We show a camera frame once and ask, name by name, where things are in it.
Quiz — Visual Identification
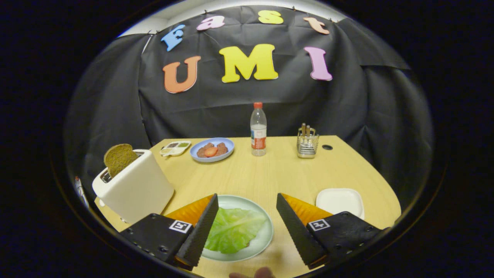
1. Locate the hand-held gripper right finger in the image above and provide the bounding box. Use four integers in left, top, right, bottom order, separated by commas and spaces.
276, 193, 386, 270

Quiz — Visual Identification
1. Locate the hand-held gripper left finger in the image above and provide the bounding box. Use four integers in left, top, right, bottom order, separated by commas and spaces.
120, 193, 219, 271

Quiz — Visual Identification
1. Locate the green lettuce leaf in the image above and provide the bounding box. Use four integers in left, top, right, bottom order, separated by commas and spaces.
205, 207, 267, 254

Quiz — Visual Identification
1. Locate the brown bread slice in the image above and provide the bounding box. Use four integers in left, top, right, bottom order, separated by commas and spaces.
103, 144, 139, 178

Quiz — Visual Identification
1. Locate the pale green round plate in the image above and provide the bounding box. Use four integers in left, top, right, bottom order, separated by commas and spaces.
201, 195, 274, 262

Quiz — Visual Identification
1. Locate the white square plate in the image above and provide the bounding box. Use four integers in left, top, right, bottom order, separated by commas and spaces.
316, 188, 365, 220

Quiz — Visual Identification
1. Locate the blue plate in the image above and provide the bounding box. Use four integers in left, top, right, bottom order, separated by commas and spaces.
190, 137, 235, 163

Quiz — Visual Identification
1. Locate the white toaster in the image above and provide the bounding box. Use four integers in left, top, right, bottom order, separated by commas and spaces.
92, 149, 175, 225

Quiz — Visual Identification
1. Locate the white divided condiment tray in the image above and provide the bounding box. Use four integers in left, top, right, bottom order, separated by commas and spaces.
160, 141, 191, 157

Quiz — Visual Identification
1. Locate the clear bottle with red cap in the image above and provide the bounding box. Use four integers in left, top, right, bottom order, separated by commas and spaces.
250, 102, 267, 157

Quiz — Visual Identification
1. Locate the black backdrop cloth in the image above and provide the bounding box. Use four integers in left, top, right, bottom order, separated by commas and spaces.
64, 5, 435, 211

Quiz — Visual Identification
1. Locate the metal wire utensil holder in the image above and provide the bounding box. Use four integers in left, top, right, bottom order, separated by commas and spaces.
296, 128, 320, 159

